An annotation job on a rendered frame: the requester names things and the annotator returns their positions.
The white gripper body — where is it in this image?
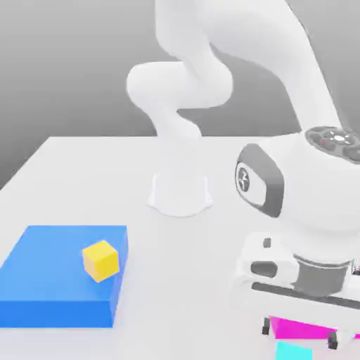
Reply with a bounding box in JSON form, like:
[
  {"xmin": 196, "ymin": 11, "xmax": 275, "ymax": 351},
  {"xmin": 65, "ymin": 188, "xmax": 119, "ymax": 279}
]
[{"xmin": 229, "ymin": 276, "xmax": 360, "ymax": 336}]

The small cyan cube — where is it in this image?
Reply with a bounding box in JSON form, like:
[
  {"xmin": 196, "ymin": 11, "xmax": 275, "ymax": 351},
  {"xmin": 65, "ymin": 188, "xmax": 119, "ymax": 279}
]
[{"xmin": 274, "ymin": 340, "xmax": 314, "ymax": 360}]

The small yellow cube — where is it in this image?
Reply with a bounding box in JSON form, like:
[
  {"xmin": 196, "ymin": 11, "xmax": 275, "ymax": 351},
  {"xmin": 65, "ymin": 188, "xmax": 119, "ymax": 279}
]
[{"xmin": 81, "ymin": 240, "xmax": 120, "ymax": 284}]

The large magenta box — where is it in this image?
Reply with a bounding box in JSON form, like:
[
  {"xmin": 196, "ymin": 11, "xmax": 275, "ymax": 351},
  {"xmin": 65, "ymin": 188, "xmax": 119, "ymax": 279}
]
[{"xmin": 269, "ymin": 314, "xmax": 360, "ymax": 340}]

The large blue box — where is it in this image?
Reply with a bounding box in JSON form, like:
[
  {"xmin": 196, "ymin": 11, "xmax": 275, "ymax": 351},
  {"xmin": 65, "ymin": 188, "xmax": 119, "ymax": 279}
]
[{"xmin": 0, "ymin": 224, "xmax": 129, "ymax": 329}]

